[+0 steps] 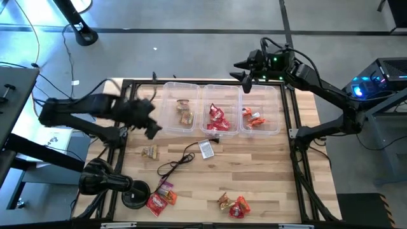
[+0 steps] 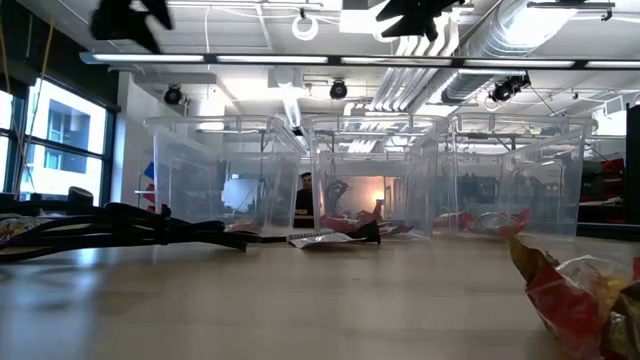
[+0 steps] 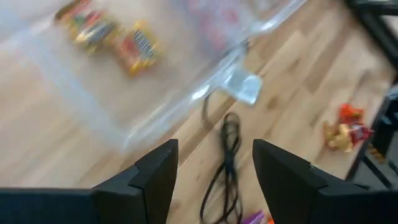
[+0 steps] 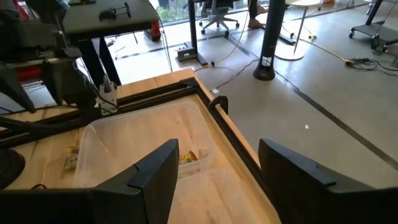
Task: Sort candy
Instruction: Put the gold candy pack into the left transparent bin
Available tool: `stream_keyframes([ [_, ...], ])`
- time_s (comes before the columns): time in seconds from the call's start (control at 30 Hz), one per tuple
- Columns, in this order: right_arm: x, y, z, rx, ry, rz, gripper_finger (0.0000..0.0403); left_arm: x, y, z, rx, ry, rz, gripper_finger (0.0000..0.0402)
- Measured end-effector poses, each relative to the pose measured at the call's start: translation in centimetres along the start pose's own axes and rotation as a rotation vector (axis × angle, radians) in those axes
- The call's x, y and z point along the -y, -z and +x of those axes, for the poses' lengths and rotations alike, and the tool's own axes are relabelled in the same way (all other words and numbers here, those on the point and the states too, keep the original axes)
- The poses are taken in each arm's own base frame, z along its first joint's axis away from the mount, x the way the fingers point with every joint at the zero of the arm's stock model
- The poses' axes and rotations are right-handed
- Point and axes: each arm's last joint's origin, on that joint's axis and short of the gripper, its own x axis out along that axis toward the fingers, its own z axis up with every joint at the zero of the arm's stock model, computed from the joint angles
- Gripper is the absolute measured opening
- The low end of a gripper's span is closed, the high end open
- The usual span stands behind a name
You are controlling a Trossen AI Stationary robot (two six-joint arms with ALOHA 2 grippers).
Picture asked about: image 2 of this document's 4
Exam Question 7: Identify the overhead LED light bar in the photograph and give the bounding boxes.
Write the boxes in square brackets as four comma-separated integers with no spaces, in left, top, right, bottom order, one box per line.
[79,51,640,71]

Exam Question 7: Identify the person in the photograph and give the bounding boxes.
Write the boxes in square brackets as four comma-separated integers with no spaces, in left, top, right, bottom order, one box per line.
[294,172,314,229]

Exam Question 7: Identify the large window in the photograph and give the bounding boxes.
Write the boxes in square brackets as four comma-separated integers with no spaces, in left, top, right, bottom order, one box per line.
[0,74,119,201]

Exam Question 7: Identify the white coiled cable ring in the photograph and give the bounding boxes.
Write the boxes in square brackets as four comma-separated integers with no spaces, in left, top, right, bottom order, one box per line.
[291,12,320,42]

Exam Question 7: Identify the black lamp power cable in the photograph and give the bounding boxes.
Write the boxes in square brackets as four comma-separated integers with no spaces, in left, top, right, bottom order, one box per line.
[0,201,382,265]

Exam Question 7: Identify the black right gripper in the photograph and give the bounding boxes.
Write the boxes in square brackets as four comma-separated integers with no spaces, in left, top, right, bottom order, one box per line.
[375,0,466,42]

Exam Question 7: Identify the silver white candy wrapper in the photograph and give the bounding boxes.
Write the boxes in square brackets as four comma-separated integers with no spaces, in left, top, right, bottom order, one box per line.
[469,212,519,237]

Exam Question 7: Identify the red storage cabinet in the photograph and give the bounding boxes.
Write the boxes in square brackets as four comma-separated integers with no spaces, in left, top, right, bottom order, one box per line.
[597,158,626,201]

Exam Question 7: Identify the purple white candy pack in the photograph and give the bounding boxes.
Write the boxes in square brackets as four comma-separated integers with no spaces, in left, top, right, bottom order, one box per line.
[0,215,51,246]

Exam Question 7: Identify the gold brown candy wrapper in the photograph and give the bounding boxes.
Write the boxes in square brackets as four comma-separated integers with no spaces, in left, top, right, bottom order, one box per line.
[508,234,562,289]

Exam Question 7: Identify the orange candy pack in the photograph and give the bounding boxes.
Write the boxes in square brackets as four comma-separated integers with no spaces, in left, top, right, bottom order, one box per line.
[557,254,640,360]

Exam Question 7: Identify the black ceiling spotlight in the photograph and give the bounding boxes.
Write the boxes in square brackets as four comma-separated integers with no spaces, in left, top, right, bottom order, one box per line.
[328,78,349,100]
[163,84,184,106]
[488,73,531,104]

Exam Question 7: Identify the clear plastic bin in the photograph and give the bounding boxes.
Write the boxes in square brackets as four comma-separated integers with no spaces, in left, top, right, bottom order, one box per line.
[301,113,449,237]
[143,114,307,236]
[438,112,599,237]

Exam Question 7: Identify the white ceiling conduit bundle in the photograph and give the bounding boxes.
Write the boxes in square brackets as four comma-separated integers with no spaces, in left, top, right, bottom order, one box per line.
[344,19,461,132]

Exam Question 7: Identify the silver ventilation duct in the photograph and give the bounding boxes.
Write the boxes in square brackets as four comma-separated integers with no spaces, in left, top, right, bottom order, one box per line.
[439,0,581,104]

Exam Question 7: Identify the white cable tag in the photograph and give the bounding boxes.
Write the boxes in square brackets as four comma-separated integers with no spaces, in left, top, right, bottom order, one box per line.
[288,230,354,250]

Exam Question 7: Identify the computer monitor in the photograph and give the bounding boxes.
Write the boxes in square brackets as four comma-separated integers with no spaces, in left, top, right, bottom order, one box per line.
[222,177,259,211]

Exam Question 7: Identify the black vertical frame post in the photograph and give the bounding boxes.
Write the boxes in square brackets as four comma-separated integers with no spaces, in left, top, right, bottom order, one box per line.
[624,102,640,224]

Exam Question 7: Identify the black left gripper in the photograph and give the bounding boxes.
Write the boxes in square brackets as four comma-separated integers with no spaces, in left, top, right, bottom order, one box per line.
[90,0,174,55]

